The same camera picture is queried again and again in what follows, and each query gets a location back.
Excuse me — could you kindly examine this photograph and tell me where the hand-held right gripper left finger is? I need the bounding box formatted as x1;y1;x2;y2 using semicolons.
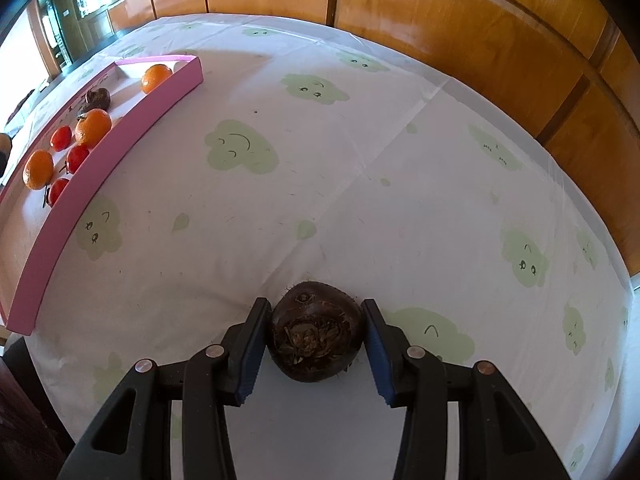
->
57;297;273;480

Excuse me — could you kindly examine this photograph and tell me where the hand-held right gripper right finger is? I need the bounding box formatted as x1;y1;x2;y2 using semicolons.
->
361;298;573;480

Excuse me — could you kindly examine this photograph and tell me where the dark brown water chestnut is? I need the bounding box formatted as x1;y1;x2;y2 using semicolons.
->
267;281;364;383
80;87;112;113

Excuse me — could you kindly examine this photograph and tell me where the pink shallow tray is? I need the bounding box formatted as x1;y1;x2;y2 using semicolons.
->
0;54;204;335

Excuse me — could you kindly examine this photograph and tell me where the red cherry tomato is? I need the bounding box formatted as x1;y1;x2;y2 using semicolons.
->
46;178;71;207
66;145;91;174

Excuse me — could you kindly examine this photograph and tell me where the orange mandarin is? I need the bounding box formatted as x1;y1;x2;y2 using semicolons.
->
141;63;174;95
23;149;54;191
75;108;113;148

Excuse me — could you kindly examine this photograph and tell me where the white green-printed tablecloth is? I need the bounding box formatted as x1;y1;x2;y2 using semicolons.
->
0;12;633;480

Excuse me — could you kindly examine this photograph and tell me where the wooden glass door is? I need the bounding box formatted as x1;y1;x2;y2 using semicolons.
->
27;0;116;81

